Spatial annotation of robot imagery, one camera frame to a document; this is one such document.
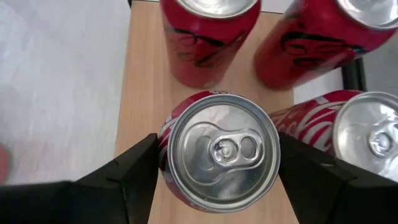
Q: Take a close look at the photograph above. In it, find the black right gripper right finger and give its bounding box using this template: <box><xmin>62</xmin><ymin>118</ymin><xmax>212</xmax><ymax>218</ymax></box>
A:
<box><xmin>277</xmin><ymin>132</ymin><xmax>398</xmax><ymax>224</ymax></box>

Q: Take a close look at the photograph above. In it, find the red Coca-Cola Star Wars can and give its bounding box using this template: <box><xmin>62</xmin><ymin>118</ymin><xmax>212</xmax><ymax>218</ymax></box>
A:
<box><xmin>157</xmin><ymin>90</ymin><xmax>282</xmax><ymax>214</ymax></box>
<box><xmin>269</xmin><ymin>89</ymin><xmax>398</xmax><ymax>184</ymax></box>

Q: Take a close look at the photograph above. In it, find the red Coca-Cola Zero can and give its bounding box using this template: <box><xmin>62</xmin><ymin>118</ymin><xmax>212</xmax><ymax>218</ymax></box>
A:
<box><xmin>253</xmin><ymin>0</ymin><xmax>398</xmax><ymax>91</ymax></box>
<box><xmin>159</xmin><ymin>0</ymin><xmax>262</xmax><ymax>90</ymax></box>

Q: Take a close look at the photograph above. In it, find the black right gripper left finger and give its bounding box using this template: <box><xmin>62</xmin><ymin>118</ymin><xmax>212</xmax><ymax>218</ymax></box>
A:
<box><xmin>0</xmin><ymin>133</ymin><xmax>160</xmax><ymax>224</ymax></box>

